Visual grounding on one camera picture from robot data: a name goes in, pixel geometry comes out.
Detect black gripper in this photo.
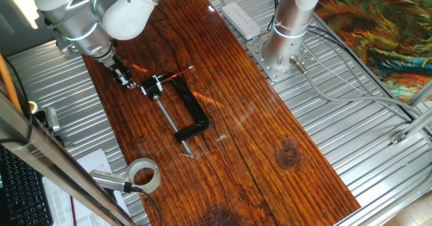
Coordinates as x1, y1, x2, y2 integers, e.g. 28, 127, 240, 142
106, 55, 138, 90

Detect black white pencil sharpener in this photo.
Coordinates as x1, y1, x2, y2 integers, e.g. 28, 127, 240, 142
140, 74, 165, 101

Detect red pencil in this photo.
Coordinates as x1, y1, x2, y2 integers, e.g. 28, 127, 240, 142
160, 65, 194, 84

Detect black metal C-clamp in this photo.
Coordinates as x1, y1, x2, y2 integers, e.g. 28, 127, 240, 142
140, 71, 210, 160

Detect clear tape roll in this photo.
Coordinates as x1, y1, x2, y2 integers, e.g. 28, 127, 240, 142
126, 157, 162, 194

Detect wooden board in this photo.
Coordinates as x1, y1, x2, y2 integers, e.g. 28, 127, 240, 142
82, 0, 362, 226

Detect orange tube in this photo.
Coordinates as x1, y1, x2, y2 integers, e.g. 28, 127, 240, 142
0, 52, 23, 114

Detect white power strip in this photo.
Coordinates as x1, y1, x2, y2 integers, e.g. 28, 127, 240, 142
221, 2, 261, 40

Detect printed paper sheets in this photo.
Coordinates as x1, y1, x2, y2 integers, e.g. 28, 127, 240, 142
42, 148, 131, 226

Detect red pen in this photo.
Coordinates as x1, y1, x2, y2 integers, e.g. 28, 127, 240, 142
70, 195, 78, 226

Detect black keyboard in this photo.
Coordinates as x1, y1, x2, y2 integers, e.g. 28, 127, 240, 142
0, 146, 54, 226

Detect colourful painted cloth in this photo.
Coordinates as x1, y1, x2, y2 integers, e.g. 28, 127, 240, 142
315, 0, 432, 102

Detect aluminium profile strut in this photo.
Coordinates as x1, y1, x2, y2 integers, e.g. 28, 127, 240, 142
390, 107, 432, 146
406, 80, 432, 107

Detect silver camera on bracket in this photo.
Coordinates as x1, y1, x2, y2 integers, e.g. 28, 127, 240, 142
43, 106, 61, 132

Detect metal frame bar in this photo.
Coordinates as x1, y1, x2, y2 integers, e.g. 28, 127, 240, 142
0, 84, 136, 226

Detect black camera cable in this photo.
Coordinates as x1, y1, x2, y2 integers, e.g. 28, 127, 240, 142
134, 185, 163, 226

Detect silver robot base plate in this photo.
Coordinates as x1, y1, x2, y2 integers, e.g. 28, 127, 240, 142
246, 30, 318, 82

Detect black power strip cable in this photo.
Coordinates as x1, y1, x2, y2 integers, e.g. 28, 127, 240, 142
267, 0, 281, 31

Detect thin white base cable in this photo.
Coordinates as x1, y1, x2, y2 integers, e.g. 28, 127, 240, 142
302, 43, 410, 123

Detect grey base cable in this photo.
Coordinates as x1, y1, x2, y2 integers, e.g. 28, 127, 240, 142
289, 55, 432, 125

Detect black base cable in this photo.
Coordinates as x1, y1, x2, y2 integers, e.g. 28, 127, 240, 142
308, 26, 416, 123

